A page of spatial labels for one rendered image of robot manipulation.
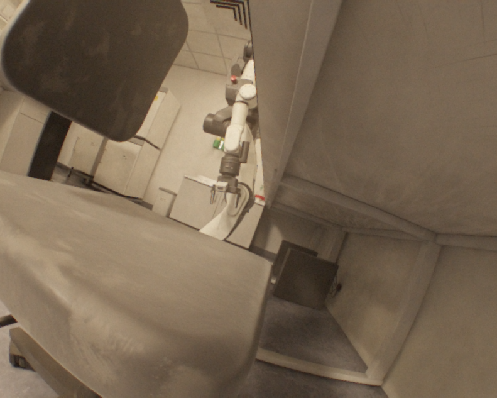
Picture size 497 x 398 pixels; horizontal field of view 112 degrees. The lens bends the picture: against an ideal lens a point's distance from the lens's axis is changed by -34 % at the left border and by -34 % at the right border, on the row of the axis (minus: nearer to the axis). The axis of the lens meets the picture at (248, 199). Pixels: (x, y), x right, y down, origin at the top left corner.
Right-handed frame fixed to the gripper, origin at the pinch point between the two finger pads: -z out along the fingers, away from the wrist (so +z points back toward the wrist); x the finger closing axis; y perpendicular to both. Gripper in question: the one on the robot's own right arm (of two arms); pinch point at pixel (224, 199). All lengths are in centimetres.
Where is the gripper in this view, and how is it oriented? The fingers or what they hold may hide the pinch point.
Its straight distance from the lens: 109.2
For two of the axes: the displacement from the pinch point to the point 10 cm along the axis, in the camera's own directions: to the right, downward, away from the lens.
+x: 9.8, 1.5, -1.3
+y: 1.1, 1.0, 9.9
